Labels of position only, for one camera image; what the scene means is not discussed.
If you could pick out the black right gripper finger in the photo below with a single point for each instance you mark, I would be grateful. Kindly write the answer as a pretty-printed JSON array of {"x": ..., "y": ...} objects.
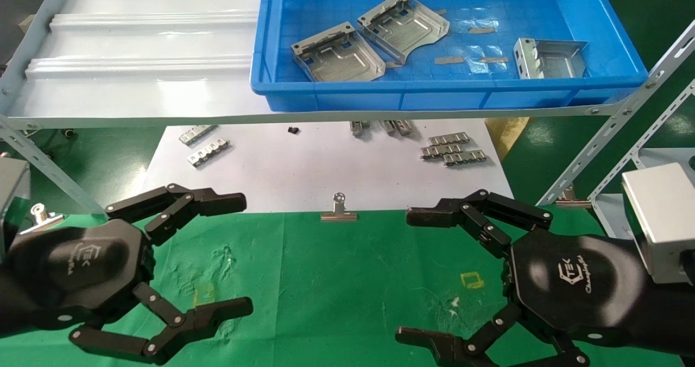
[
  {"x": 434, "y": 345},
  {"x": 445, "y": 212}
]

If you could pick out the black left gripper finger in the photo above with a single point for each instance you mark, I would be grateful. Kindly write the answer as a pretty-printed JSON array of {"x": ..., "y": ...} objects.
[
  {"x": 201, "y": 201},
  {"x": 212, "y": 314}
]

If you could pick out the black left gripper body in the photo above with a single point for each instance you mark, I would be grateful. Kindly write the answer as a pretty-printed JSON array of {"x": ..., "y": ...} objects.
[{"x": 70, "y": 269}]

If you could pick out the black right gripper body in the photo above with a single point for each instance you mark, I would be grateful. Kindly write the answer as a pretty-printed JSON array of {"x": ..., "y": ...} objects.
[{"x": 586, "y": 291}]

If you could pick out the sheet metal bracket part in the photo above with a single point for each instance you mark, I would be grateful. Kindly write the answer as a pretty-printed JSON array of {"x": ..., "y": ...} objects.
[
  {"x": 342, "y": 60},
  {"x": 407, "y": 30}
]

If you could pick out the small ribbed metal strip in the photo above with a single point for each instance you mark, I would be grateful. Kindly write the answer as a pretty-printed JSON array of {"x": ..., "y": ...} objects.
[
  {"x": 438, "y": 151},
  {"x": 198, "y": 134},
  {"x": 209, "y": 153},
  {"x": 358, "y": 128},
  {"x": 449, "y": 138},
  {"x": 387, "y": 127},
  {"x": 404, "y": 127},
  {"x": 466, "y": 158}
]

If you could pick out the silver binder clip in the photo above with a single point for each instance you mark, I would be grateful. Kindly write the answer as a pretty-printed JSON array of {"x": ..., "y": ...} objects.
[
  {"x": 40, "y": 215},
  {"x": 570, "y": 200},
  {"x": 339, "y": 215}
]

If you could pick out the green table cloth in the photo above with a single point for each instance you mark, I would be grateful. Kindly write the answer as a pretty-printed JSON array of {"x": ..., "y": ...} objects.
[{"x": 353, "y": 302}]

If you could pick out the brown cardboard piece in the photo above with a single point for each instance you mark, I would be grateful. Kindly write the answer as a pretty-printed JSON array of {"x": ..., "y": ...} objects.
[{"x": 505, "y": 133}]

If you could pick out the white floor board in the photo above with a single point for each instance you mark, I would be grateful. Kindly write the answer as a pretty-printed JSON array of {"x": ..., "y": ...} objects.
[{"x": 304, "y": 171}]

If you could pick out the white corrugated shelf sheet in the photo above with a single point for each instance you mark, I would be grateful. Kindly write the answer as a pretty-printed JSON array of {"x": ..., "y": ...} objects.
[{"x": 136, "y": 90}]

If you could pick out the black caster wheel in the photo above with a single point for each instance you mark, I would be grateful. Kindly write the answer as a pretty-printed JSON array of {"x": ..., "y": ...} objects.
[{"x": 69, "y": 133}]

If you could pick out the folded sheet metal box part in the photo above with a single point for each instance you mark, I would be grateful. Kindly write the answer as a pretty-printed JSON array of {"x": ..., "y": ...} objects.
[{"x": 554, "y": 63}]

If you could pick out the grey slotted angle shelf frame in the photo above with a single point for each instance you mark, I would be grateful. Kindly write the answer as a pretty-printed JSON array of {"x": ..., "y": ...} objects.
[{"x": 163, "y": 121}]

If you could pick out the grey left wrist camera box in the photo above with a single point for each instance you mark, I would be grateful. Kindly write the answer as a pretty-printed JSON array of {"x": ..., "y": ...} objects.
[{"x": 12, "y": 193}]

